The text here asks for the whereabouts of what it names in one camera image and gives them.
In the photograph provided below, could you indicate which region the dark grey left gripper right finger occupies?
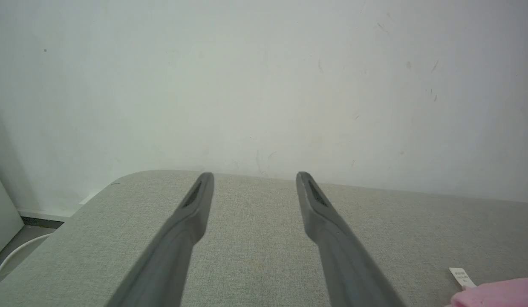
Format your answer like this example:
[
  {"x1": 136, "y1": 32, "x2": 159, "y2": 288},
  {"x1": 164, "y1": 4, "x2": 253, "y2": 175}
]
[{"x1": 296, "y1": 171, "x2": 407, "y2": 307}]

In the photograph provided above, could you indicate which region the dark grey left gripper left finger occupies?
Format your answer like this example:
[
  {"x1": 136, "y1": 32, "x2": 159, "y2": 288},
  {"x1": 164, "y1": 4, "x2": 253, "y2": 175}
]
[{"x1": 106, "y1": 172, "x2": 215, "y2": 307}]

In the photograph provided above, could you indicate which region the pink cloth garment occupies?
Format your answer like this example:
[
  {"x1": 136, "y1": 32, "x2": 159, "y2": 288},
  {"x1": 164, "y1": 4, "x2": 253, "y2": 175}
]
[{"x1": 444, "y1": 267, "x2": 528, "y2": 307}]

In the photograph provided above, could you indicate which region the dark baseboard strip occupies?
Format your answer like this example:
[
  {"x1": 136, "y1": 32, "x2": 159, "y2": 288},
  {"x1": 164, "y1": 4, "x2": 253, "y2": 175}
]
[{"x1": 22, "y1": 217, "x2": 66, "y2": 229}]

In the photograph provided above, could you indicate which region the long white power cable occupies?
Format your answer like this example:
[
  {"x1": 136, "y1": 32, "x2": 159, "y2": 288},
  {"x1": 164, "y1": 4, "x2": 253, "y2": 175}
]
[{"x1": 0, "y1": 233, "x2": 53, "y2": 280}]

